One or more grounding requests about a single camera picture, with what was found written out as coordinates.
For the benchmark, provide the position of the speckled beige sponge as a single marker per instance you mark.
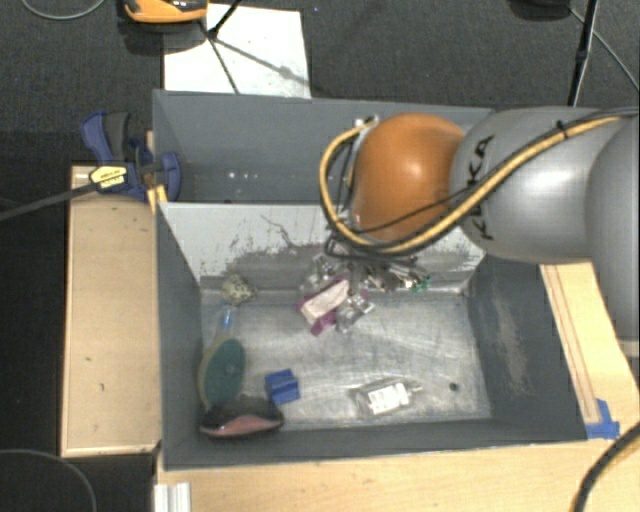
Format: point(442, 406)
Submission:
point(239, 290)

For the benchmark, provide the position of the blue block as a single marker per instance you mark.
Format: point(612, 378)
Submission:
point(283, 386)

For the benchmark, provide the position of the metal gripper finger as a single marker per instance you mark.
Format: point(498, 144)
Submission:
point(311, 282)
point(356, 311)

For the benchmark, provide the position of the grey metal bin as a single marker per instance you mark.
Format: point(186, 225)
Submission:
point(400, 350)

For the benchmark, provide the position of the pale wood board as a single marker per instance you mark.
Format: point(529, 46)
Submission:
point(112, 325)

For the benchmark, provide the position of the purple and white packet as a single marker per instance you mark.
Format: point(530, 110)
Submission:
point(325, 305)

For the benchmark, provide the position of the black and red oval object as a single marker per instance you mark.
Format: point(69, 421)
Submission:
point(240, 420)

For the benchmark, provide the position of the dark green oval scrubber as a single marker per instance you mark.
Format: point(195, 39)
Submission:
point(225, 372)

